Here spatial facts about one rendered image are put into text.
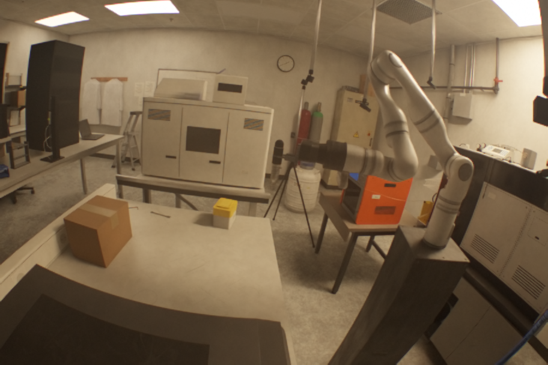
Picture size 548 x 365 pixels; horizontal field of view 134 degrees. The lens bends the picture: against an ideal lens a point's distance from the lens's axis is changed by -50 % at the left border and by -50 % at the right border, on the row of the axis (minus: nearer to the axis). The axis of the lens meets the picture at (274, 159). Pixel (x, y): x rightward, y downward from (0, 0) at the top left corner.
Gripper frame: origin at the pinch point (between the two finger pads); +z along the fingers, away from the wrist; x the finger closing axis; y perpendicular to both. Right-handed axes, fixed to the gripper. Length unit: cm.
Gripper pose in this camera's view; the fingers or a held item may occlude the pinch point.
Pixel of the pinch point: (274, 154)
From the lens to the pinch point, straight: 62.0
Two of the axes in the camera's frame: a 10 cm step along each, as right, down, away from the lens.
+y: 1.4, -9.6, -2.4
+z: -9.8, -1.7, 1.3
